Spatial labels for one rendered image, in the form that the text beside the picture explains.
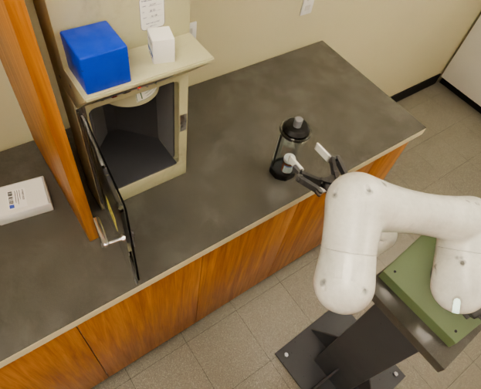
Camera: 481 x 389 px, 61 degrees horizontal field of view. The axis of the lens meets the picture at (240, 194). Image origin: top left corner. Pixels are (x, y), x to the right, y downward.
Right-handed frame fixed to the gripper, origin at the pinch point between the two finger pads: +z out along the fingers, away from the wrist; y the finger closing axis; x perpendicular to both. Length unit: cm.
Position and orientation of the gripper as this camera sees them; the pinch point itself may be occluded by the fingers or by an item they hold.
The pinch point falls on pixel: (306, 154)
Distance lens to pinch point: 139.2
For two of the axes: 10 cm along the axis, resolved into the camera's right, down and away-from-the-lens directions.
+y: -8.2, 3.9, -4.1
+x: -1.3, 5.8, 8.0
